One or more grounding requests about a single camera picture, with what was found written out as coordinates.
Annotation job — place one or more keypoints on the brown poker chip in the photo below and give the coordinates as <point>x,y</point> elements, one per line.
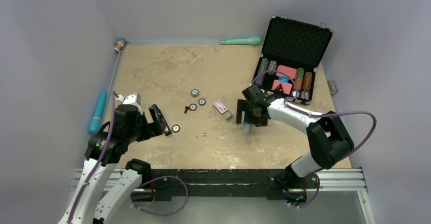
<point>193,107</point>
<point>176,128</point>

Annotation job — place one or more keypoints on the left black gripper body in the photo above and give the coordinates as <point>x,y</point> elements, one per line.
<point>145,130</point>

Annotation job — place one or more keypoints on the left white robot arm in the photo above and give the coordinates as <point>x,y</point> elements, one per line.
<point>126,125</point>

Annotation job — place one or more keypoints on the blue cylindrical tube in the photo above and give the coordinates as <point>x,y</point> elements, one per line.
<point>95,122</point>

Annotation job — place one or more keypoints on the blue poker chip stack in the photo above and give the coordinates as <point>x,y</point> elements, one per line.
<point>194,92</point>

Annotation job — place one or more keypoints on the light blue stapler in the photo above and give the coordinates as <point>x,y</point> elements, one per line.
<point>245,127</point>

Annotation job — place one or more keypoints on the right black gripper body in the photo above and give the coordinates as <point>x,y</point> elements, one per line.
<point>250,115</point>

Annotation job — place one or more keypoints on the red white staple box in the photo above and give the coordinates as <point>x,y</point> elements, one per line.
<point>222,109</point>

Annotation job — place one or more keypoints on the mint green microphone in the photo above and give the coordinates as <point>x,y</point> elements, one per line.
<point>243,41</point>

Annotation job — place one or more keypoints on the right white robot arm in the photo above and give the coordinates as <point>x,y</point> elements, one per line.
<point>328,139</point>

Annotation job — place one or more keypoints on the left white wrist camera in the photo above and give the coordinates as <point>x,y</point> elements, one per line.
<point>133,99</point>

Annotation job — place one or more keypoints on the black poker chip case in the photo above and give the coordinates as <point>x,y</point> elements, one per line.
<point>290,55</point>

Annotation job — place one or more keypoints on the brown poker chip middle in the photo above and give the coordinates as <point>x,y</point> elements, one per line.
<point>193,107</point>

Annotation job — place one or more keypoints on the black stapler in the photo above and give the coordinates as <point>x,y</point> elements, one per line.
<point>159,120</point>

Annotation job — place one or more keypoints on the small orange bottle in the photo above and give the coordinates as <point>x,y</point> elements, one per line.
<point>120,44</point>

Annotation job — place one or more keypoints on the brown poker chip front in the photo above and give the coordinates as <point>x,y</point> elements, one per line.
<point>176,128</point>

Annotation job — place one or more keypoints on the aluminium rail frame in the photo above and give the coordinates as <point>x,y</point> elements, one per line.
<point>122,183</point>

